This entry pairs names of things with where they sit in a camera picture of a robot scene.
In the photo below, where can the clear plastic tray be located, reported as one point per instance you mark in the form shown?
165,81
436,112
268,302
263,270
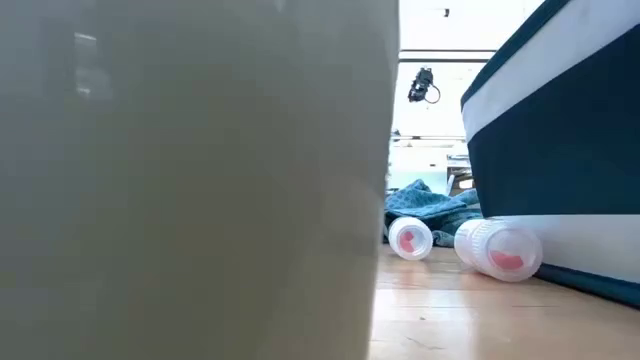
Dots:
200,200

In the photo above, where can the hanging black camera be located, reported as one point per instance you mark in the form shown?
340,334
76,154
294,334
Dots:
420,85

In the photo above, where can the navy fabric basket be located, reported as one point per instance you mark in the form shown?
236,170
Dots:
560,165

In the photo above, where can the blue patterned cloth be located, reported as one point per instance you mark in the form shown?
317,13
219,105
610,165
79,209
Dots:
425,205

